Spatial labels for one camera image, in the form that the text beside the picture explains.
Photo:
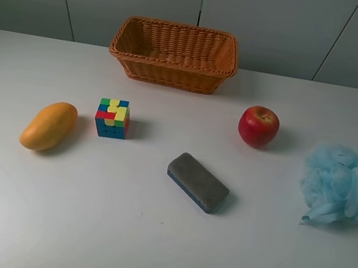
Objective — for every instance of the yellow orange mango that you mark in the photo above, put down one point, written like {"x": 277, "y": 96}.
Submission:
{"x": 49, "y": 127}

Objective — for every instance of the multicoloured puzzle cube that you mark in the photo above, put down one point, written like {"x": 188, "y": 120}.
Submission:
{"x": 112, "y": 118}

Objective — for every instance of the orange wicker basket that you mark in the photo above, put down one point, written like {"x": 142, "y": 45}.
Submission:
{"x": 182, "y": 56}

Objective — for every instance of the grey blue board eraser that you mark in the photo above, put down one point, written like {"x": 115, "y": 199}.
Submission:
{"x": 197, "y": 182}

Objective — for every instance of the red apple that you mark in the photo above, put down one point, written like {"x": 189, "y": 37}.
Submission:
{"x": 258, "y": 126}

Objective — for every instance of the light blue bath pouf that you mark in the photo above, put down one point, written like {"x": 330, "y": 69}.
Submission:
{"x": 330, "y": 185}

